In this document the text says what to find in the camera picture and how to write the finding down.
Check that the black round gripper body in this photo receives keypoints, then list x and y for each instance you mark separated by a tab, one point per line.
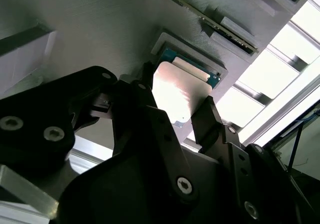
120	196

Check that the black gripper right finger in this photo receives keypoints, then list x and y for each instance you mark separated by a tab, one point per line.
212	129

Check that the CPU with silver top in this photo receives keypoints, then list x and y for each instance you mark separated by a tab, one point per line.
180	89

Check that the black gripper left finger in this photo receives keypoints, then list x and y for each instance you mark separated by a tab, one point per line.
37	109

